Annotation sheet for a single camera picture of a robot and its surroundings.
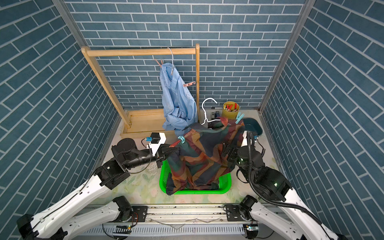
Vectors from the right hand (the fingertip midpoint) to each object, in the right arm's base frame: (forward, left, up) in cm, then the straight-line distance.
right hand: (232, 145), depth 67 cm
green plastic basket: (-9, +1, -24) cm, 25 cm away
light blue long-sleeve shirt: (+34, +30, -11) cm, 47 cm away
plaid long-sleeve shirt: (-4, +15, -13) cm, 20 cm away
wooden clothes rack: (+30, +62, -26) cm, 74 cm away
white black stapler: (+42, +8, -26) cm, 50 cm away
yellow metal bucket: (+41, -4, -17) cm, 45 cm away
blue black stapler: (+44, +5, -26) cm, 51 cm away
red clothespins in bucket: (+42, -3, -15) cm, 45 cm away
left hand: (-7, +22, +5) cm, 23 cm away
